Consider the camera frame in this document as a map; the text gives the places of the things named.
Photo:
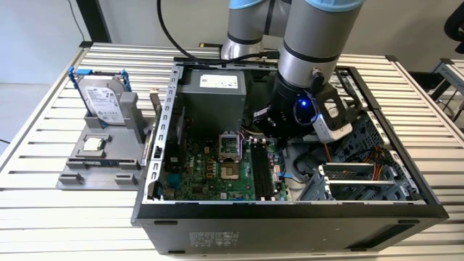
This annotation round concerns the green motherboard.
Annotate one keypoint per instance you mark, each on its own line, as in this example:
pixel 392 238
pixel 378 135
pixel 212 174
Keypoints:
pixel 203 174

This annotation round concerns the black office chair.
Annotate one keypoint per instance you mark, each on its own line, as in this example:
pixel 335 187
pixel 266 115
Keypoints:
pixel 455 27

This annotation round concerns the black graphics card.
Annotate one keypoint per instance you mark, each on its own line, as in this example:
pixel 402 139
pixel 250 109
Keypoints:
pixel 155 102

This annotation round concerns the black frame post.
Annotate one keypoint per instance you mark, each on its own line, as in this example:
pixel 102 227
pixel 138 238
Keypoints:
pixel 98 21

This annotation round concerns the grey metal disk bay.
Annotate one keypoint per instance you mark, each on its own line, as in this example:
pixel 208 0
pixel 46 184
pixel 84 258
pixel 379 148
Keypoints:
pixel 348 170

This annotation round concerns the black RAM slot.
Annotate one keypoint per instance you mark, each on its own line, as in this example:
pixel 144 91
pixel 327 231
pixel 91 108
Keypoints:
pixel 255 168
pixel 260 168
pixel 264 168
pixel 268 168

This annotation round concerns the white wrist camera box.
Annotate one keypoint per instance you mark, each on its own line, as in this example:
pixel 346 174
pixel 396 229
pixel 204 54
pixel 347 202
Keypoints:
pixel 335 133

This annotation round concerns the small yellow black tag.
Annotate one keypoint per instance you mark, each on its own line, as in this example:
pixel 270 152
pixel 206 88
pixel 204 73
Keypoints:
pixel 203 44

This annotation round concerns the hard disk in blue carrier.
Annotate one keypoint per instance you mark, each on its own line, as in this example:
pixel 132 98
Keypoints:
pixel 102 100

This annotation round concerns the blue expansion slot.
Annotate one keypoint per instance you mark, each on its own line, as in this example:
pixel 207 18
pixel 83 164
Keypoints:
pixel 174 180

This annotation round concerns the grey parts rack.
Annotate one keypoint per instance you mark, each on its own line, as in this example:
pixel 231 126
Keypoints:
pixel 119 141

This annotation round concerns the slatted metal side table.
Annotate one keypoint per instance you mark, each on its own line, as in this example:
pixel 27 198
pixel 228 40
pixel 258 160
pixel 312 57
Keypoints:
pixel 451 73

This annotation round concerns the black PC case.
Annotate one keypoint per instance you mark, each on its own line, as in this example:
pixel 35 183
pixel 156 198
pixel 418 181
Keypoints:
pixel 254 233

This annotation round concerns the RAM stick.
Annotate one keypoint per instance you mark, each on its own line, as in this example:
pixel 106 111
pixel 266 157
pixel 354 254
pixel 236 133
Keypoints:
pixel 102 163

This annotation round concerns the grey power supply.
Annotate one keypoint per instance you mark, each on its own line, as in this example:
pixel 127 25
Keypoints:
pixel 210 108

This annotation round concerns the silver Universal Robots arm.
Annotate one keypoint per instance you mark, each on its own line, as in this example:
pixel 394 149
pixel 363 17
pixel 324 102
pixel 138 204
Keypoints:
pixel 311 40

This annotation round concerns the silver CPU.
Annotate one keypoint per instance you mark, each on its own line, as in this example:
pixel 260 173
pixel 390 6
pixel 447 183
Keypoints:
pixel 94 145

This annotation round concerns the CPU socket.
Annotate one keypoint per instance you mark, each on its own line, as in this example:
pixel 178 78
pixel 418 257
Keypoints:
pixel 230 170

